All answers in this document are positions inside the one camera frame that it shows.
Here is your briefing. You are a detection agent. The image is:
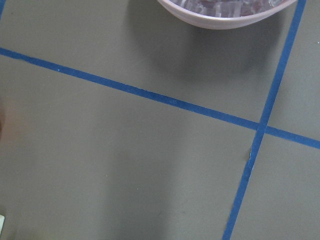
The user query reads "pink bowl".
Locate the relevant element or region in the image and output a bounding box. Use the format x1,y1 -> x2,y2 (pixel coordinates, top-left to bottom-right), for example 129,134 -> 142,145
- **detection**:
159,0 -> 295,30

